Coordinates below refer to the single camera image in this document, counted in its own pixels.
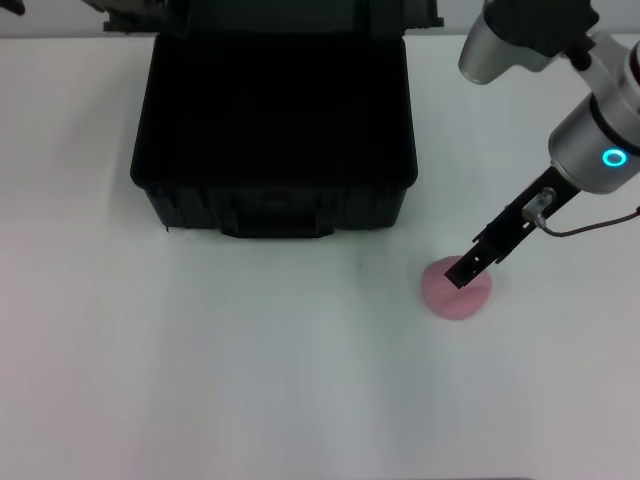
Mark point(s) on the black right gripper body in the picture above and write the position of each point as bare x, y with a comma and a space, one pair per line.
525, 215

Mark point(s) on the black plastic carrying case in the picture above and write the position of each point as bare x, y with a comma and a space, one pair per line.
275, 125

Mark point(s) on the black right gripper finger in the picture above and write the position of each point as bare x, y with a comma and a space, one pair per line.
467, 267

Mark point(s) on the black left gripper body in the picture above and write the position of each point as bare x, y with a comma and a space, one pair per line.
135, 12

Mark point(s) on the pink peach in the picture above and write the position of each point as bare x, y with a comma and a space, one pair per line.
450, 302

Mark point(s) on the black silver right wrist camera mount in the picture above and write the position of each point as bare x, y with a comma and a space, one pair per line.
525, 25

